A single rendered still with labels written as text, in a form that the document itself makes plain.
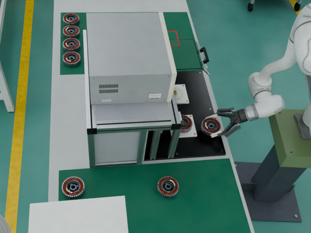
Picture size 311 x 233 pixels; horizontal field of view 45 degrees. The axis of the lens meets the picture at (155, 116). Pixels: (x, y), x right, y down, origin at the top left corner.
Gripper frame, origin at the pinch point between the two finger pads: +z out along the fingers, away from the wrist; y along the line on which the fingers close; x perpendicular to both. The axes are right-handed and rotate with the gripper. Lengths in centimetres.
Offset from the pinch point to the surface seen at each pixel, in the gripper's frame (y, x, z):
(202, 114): 13.2, -4.7, 3.8
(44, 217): -60, 75, 57
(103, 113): -8, 55, 40
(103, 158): -15, 29, 55
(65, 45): 74, 36, 73
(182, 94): 28.8, 1.3, 12.0
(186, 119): 7.2, 5.0, 12.5
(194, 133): -1.1, 0.6, 10.8
